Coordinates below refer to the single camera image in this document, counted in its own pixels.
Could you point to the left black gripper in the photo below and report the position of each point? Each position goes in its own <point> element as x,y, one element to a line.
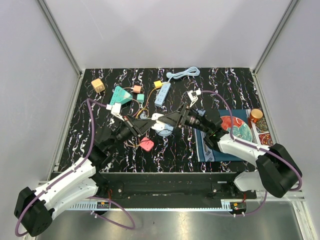
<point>141,125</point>

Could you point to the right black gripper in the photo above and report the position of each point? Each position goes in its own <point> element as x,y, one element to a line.
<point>176,118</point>

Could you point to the round light blue power socket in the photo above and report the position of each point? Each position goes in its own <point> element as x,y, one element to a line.
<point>168,129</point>

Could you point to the pink square plug adapter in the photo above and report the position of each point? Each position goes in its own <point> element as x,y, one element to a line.
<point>146,144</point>

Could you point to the white square plug adapter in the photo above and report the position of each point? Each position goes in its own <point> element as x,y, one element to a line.
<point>158,126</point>

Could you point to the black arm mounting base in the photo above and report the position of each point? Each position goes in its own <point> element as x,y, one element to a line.
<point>170,190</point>

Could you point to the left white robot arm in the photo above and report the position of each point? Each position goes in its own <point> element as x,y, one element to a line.
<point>36,209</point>

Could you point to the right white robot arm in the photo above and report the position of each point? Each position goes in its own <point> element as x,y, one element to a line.
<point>276,173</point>

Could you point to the teal small charger plug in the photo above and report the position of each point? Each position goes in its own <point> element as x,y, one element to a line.
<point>140,98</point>

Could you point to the salmon small charger plug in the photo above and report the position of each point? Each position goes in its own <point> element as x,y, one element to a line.
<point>137,89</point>

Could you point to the yellow small charger plug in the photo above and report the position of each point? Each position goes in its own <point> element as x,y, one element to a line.
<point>158,84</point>

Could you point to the light blue long power strip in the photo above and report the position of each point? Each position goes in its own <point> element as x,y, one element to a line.
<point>162,94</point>

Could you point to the teal triangular power strip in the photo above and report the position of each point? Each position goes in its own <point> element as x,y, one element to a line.
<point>121,96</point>

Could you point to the dark blue patterned placemat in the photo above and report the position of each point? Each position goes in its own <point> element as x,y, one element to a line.
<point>205,154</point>

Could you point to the red floral ceramic plate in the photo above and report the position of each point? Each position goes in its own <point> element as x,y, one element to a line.
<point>240,128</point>

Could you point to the copper metal cup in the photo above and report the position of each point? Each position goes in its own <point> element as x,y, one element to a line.
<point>255,115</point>

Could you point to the colourful patterned coaster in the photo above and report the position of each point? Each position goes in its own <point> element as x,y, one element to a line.
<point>260,132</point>

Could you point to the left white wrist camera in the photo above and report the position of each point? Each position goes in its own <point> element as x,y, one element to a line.
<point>115,110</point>

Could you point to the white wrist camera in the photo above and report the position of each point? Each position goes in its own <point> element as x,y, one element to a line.
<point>115,110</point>
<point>193,96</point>

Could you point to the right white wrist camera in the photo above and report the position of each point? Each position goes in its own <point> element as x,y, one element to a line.
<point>193,96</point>

